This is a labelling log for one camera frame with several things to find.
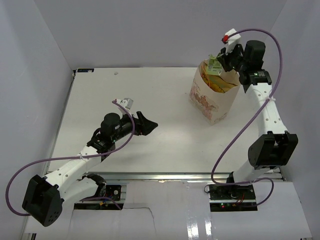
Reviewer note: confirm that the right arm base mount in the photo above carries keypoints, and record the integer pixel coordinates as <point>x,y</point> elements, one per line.
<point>234,198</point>

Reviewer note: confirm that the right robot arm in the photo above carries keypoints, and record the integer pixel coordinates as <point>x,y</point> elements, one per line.
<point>275,144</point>

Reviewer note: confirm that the blue label sticker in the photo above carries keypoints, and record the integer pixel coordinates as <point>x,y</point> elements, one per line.
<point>85,70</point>

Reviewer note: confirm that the brown chips bag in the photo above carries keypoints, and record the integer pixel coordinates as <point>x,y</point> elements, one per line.
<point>219,84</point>

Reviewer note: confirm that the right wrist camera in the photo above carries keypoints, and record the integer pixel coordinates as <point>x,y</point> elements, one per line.
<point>230,39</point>

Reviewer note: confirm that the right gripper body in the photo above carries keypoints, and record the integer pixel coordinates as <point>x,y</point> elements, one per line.
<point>235,58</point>

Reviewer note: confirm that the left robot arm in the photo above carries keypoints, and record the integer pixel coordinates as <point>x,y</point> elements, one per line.
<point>46,195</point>

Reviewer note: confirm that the light green snack packet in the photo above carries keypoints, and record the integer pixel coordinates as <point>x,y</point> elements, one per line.
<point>214,67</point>

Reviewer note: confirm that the aluminium table frame rail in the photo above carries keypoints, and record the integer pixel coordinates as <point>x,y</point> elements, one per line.
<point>183,146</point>

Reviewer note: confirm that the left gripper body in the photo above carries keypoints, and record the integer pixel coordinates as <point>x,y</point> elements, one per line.
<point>126,128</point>

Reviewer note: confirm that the beige paper bag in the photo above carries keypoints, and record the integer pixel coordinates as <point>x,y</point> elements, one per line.
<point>214,106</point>

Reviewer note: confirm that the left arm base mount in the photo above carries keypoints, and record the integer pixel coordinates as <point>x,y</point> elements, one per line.
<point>105,196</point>

